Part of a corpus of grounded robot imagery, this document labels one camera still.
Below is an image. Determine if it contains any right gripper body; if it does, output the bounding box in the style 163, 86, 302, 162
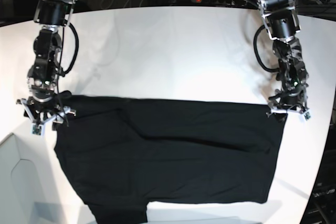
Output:
16, 90, 76, 125

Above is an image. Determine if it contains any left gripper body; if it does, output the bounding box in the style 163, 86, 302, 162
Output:
268, 89, 310, 116

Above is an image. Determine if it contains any black T-shirt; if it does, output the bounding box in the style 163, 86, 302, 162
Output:
55, 96, 286, 223

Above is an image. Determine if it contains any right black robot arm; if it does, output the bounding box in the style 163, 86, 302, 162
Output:
16, 0, 79, 136

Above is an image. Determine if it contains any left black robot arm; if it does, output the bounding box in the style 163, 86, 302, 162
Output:
245, 0, 311, 121

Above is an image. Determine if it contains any grey robot base cover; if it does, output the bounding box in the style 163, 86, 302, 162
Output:
1, 133, 55, 223

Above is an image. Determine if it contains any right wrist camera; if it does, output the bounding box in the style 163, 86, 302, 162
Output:
31, 124, 45, 136

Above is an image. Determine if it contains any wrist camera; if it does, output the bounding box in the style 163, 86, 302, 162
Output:
301, 110, 311, 122
31, 124, 45, 136

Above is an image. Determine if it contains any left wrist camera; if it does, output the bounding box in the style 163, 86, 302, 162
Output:
301, 110, 311, 122

